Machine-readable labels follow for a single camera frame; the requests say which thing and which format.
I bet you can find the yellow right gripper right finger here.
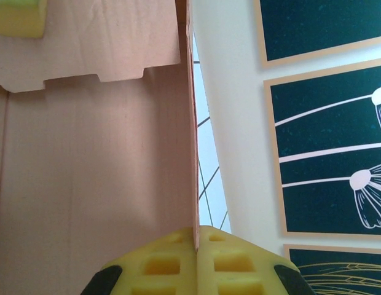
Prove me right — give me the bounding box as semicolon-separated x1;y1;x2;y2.
197;225;314;295

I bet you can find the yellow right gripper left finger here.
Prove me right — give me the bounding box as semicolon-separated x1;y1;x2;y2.
88;226;199;295

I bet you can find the pink cloth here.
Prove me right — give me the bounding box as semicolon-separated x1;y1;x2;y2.
0;0;200;295

